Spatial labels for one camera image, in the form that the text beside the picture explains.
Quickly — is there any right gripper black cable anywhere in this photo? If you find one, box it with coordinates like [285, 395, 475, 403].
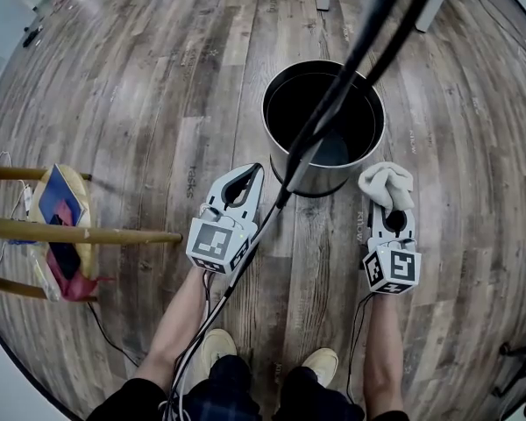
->
[345, 293, 377, 408]

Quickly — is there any person's right leg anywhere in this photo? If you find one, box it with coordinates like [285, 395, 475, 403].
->
[279, 366, 366, 421]

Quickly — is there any long white table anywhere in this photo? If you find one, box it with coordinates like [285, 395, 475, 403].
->
[316, 0, 459, 34]

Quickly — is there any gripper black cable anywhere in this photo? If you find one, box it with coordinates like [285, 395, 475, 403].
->
[345, 293, 377, 408]
[200, 271, 217, 326]

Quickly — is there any thick black headset cable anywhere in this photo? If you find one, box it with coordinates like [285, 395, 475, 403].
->
[287, 0, 449, 157]
[157, 0, 413, 421]

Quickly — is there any small black floor device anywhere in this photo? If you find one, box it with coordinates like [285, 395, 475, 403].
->
[22, 24, 46, 49]

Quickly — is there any red bag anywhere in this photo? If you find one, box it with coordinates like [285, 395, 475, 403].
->
[46, 198, 116, 303]

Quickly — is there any person's shoe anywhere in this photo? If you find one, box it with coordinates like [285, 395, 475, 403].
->
[200, 328, 238, 383]
[301, 347, 340, 388]

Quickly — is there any clear plastic bag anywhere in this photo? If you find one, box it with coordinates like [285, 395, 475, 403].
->
[29, 246, 63, 303]

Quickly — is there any person's left shoe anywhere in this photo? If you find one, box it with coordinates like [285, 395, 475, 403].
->
[200, 328, 238, 383]

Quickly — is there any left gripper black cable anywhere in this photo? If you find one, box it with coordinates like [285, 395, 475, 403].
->
[200, 271, 217, 326]

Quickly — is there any person's left forearm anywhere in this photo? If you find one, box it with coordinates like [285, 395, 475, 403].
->
[133, 264, 212, 396]

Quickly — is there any round yellow wooden table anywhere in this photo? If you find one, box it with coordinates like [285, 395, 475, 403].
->
[0, 163, 184, 303]

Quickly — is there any metal bucket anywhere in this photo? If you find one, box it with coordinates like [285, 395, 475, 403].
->
[261, 59, 386, 199]

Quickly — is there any person's right shoe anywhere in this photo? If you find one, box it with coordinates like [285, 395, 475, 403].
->
[301, 347, 340, 388]

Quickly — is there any black floor cable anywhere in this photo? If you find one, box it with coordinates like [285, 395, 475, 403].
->
[86, 300, 140, 368]

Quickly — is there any black phone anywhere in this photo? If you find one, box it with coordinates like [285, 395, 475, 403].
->
[47, 214, 82, 281]

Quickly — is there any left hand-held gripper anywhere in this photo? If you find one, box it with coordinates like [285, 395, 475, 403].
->
[185, 162, 265, 276]

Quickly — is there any white terry cloth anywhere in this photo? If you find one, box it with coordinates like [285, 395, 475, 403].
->
[358, 161, 416, 213]

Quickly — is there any person's black shirt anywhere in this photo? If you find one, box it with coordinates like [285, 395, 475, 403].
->
[87, 377, 412, 421]

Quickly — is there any blue book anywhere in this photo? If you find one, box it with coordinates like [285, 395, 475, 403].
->
[38, 164, 87, 227]

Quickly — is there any person's right forearm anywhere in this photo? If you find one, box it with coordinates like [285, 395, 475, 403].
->
[361, 293, 408, 419]

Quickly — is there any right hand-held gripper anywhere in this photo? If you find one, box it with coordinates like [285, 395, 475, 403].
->
[361, 203, 423, 296]

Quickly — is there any person's left leg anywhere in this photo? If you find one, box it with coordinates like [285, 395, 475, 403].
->
[187, 353, 263, 421]

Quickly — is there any person's leg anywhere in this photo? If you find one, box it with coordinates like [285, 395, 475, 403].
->
[279, 366, 366, 421]
[187, 353, 263, 421]

